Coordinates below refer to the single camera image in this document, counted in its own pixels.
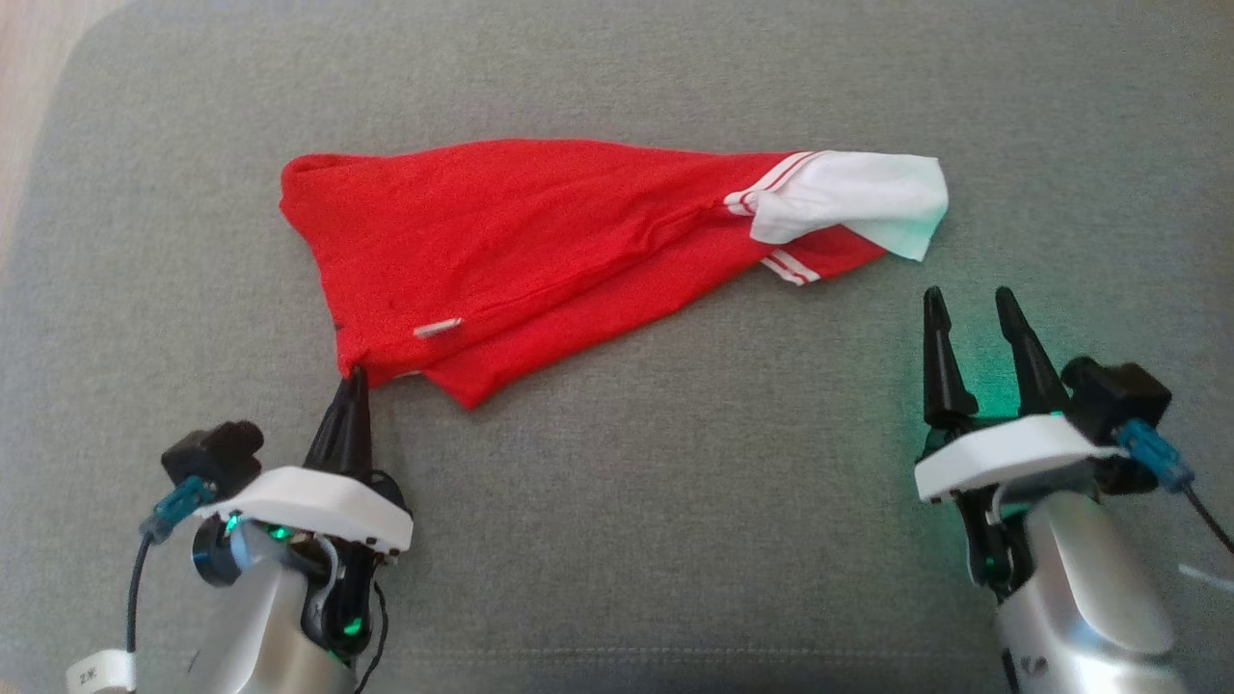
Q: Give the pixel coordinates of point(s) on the blue right camera connector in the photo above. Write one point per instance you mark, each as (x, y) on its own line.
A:
(1157, 458)

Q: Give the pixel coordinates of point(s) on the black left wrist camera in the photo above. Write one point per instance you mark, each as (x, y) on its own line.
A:
(212, 453)

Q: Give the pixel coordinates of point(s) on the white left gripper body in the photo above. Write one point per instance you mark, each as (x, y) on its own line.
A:
(318, 506)

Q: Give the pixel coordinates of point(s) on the red white sports shirt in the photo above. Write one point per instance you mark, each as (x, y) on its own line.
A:
(501, 222)

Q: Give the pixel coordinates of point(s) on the blue camera connector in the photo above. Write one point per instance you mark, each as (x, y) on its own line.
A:
(1157, 458)
(178, 506)

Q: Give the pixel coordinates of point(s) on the grey sofa seat cushion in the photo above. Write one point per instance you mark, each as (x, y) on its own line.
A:
(675, 540)

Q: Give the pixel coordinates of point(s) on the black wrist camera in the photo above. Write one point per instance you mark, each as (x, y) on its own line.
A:
(212, 453)
(1118, 395)

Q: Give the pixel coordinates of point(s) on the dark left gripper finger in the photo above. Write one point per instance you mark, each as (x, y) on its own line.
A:
(333, 443)
(362, 443)

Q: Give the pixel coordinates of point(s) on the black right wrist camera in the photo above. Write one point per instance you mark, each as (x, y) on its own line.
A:
(1118, 395)

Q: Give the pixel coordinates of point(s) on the blue left camera connector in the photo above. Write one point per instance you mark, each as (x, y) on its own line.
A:
(178, 506)

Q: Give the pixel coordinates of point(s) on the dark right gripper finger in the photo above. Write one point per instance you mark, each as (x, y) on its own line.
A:
(1033, 381)
(945, 386)

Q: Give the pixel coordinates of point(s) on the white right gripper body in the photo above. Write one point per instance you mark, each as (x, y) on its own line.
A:
(1012, 453)

